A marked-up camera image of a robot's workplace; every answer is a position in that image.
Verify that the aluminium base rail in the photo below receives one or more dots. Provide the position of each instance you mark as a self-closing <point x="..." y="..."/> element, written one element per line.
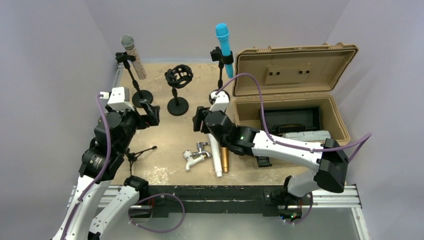
<point x="268" y="200"/>

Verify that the blue microphone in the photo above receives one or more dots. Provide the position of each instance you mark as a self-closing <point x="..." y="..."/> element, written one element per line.
<point x="223" y="35"/>

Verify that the black tripod shock mount stand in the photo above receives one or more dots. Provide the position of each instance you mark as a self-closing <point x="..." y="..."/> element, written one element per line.
<point x="132" y="157"/>

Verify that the tan plastic case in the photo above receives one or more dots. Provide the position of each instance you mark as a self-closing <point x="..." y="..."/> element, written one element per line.
<point x="291" y="77"/>

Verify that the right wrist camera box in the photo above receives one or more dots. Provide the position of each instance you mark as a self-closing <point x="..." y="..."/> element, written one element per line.
<point x="219" y="101"/>

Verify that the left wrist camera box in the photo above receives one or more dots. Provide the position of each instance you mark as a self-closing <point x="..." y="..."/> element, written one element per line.
<point x="118" y="99"/>

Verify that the black tray in case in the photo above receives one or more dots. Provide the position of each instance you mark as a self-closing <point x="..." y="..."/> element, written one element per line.
<point x="279" y="121"/>

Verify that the white chrome faucet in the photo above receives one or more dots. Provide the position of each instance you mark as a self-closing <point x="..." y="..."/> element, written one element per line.
<point x="192" y="158"/>

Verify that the gold microphone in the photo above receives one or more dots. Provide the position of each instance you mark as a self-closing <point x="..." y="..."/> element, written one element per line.
<point x="225" y="160"/>

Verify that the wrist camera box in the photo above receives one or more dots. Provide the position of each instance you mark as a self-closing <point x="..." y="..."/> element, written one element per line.
<point x="219" y="101"/>
<point x="118" y="99"/>

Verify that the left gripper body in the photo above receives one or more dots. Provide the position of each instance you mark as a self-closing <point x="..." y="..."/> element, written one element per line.
<point x="132" y="117"/>

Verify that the white microphone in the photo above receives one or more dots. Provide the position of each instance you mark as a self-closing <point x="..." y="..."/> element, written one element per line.
<point x="215" y="151"/>

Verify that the grey block in case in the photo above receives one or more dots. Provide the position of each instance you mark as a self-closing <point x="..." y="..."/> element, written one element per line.
<point x="308" y="136"/>

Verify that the glitter silver microphone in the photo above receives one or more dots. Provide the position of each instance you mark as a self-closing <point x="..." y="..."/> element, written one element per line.
<point x="128" y="42"/>

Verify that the black stand with shock mount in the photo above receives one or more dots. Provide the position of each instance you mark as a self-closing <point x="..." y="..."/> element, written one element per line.
<point x="177" y="78"/>

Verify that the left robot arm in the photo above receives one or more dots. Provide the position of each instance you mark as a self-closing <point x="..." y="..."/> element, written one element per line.
<point x="99" y="164"/>

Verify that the black stand with clip right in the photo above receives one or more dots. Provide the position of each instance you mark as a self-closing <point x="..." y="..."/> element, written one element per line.
<point x="217" y="56"/>

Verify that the black stand with clip left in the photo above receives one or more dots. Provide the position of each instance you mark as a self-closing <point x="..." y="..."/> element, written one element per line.
<point x="123" y="57"/>

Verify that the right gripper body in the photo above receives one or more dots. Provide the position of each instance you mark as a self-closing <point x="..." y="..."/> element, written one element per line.
<point x="204" y="128"/>

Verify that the black stand with clip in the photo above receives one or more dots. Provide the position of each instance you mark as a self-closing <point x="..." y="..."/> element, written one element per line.
<point x="217" y="56"/>
<point x="123" y="57"/>

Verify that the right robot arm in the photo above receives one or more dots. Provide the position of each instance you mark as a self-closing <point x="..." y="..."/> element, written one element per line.
<point x="326" y="162"/>

